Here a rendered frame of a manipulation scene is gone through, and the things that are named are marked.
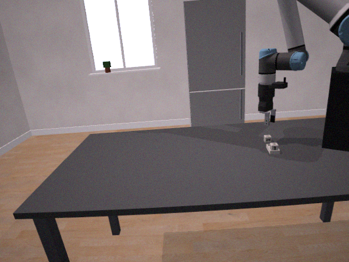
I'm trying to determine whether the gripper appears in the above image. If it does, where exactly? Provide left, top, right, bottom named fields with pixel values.
left=258, top=74, right=288, bottom=126

